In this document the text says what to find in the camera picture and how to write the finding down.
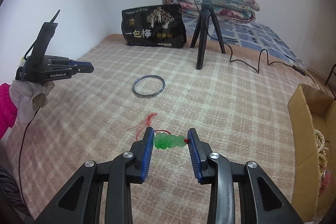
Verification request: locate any dark blue bangle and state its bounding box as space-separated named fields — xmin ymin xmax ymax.
xmin=132 ymin=75 xmax=166 ymax=98

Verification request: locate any brown leather wristwatch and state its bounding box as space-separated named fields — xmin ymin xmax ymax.
xmin=318 ymin=170 xmax=331 ymax=200

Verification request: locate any small pearl necklace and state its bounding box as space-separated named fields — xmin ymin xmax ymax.
xmin=313 ymin=129 xmax=329 ymax=172

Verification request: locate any green jade pendant red cord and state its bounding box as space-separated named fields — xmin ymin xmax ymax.
xmin=127 ymin=113 xmax=190 ymax=151

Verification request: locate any pink sleeve forearm left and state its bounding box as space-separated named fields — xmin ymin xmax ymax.
xmin=0 ymin=83 xmax=18 ymax=139

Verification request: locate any white gloved left hand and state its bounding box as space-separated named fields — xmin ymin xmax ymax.
xmin=9 ymin=80 xmax=55 ymax=124

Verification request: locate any black snack bag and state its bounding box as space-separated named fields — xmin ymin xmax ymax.
xmin=121 ymin=4 xmax=187 ymax=48

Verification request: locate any cardboard box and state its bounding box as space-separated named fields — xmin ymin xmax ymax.
xmin=288 ymin=84 xmax=335 ymax=222

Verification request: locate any black tripod stand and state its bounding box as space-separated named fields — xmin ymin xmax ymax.
xmin=190 ymin=0 xmax=226 ymax=70

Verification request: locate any black clothes rack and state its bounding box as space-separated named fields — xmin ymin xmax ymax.
xmin=325 ymin=64 xmax=336 ymax=100

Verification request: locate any folded floral quilt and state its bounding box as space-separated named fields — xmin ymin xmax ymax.
xmin=167 ymin=0 xmax=260 ymax=24

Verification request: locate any blue patterned bed sheet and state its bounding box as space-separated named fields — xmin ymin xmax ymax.
xmin=180 ymin=9 xmax=306 ymax=70

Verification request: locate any black power cable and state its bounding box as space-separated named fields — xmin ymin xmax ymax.
xmin=190 ymin=0 xmax=316 ymax=83

